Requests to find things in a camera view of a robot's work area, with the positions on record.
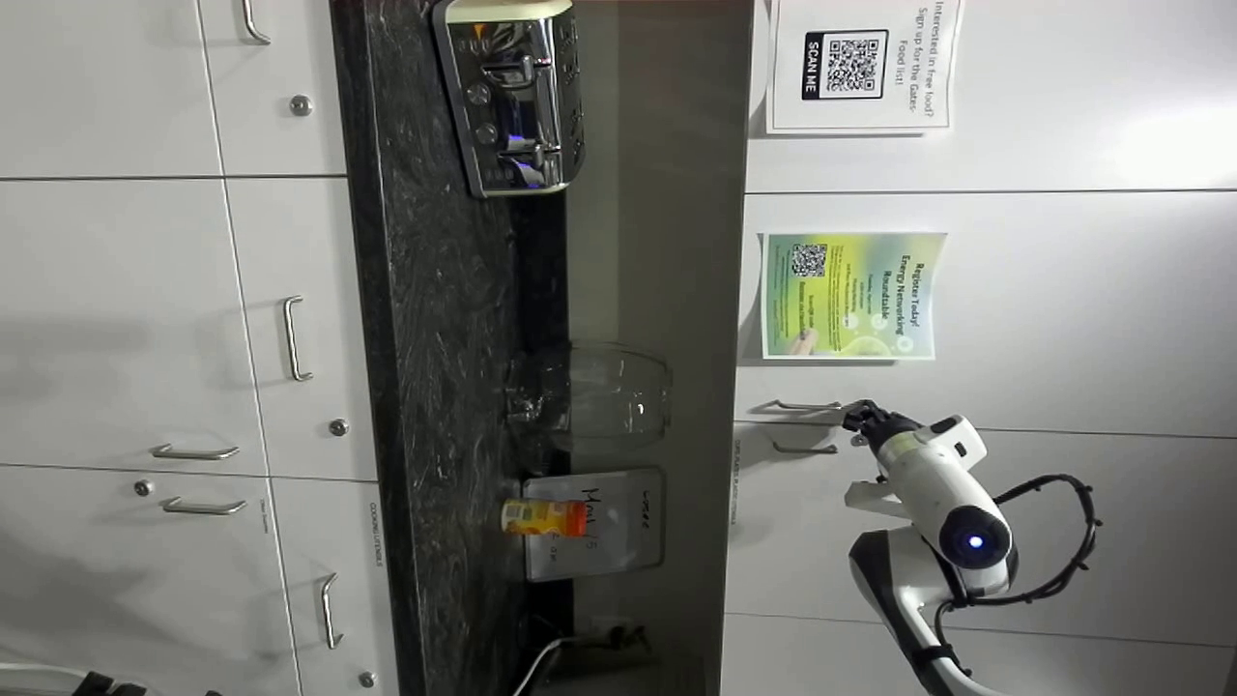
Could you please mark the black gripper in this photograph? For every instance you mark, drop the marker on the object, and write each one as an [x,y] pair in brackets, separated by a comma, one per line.
[875,424]

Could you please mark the white cupboard door with poster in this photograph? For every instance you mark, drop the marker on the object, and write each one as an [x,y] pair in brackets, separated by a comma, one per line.
[1095,312]

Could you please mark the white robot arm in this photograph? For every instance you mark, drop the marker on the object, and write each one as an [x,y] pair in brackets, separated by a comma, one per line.
[949,502]

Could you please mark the white cupboard door with QR paper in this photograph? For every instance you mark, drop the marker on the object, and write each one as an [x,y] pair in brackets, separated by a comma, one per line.
[1095,117]

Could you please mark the green poster sheet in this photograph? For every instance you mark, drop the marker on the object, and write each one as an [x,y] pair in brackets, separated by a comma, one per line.
[853,296]

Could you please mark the silver metal box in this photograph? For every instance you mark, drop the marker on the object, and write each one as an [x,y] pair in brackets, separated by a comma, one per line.
[622,522]

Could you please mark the clear glass jar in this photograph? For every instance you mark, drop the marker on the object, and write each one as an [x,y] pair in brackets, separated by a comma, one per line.
[605,393]

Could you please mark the white paper with QR code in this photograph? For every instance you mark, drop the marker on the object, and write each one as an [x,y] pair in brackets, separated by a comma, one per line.
[855,64]

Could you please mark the clear container with dark items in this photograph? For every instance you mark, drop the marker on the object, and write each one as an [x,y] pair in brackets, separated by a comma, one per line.
[509,117]

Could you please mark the round silver cabinet lock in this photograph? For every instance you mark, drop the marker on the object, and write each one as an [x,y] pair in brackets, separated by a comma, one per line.
[367,679]
[141,487]
[336,426]
[297,107]

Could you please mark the white drawer front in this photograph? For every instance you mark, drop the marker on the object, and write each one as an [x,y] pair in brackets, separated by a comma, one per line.
[349,544]
[277,245]
[277,139]

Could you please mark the white lower cabinet door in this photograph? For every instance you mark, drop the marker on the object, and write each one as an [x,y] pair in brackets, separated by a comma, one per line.
[100,322]
[117,594]
[96,89]

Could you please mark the black object on floor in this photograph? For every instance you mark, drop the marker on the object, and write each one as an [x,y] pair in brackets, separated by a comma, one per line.
[113,687]

